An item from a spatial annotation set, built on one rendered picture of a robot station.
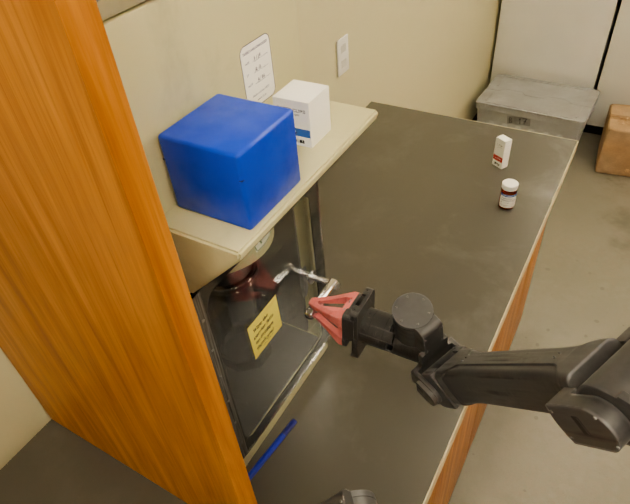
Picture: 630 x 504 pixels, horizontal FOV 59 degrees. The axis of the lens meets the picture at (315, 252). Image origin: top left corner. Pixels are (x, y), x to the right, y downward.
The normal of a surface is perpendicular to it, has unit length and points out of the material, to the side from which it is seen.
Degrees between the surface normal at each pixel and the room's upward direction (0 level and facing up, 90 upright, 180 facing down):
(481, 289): 0
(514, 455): 0
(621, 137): 87
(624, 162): 95
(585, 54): 90
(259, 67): 90
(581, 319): 0
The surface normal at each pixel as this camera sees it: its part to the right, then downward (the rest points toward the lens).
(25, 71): -0.50, 0.60
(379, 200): -0.07, -0.74
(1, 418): 0.86, 0.28
